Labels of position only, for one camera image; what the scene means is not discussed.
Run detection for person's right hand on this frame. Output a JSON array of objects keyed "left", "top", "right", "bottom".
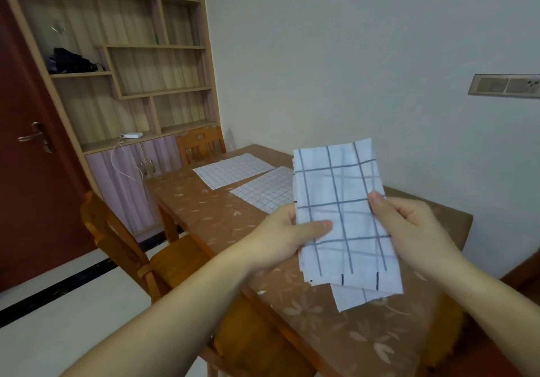
[{"left": 368, "top": 191, "right": 462, "bottom": 279}]

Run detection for person's left hand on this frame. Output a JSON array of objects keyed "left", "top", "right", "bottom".
[{"left": 228, "top": 202, "right": 333, "bottom": 273}]

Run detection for white blue checked cloth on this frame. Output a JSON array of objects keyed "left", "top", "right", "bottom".
[{"left": 292, "top": 138, "right": 404, "bottom": 313}]

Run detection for person's left forearm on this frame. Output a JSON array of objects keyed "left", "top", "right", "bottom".
[{"left": 59, "top": 246, "right": 260, "bottom": 377}]

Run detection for person's right forearm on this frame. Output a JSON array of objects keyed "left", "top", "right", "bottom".
[{"left": 436, "top": 251, "right": 540, "bottom": 377}]

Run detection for brown floral tablecloth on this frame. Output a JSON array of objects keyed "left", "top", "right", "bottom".
[{"left": 145, "top": 144, "right": 474, "bottom": 377}]

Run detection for white grid paper sheet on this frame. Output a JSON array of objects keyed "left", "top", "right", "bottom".
[
  {"left": 229, "top": 166, "right": 295, "bottom": 215},
  {"left": 193, "top": 153, "right": 276, "bottom": 190}
]

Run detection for wooden dining table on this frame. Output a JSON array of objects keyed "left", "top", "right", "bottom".
[{"left": 145, "top": 144, "right": 474, "bottom": 377}]

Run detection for wooden bookshelf cabinet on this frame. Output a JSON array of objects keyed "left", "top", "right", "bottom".
[{"left": 0, "top": 0, "right": 221, "bottom": 238}]

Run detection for red brown door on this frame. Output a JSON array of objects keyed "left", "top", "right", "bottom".
[{"left": 0, "top": 0, "right": 98, "bottom": 293}]

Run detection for black bag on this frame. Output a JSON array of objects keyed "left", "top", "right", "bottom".
[{"left": 46, "top": 47, "right": 105, "bottom": 75}]

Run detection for wall switch socket panel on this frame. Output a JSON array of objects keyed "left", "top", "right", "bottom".
[{"left": 468, "top": 73, "right": 540, "bottom": 98}]

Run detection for white charging cable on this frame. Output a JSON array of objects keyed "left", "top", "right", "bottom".
[{"left": 111, "top": 136, "right": 145, "bottom": 179}]

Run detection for metal door handle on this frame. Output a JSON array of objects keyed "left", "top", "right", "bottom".
[{"left": 18, "top": 122, "right": 55, "bottom": 154}]

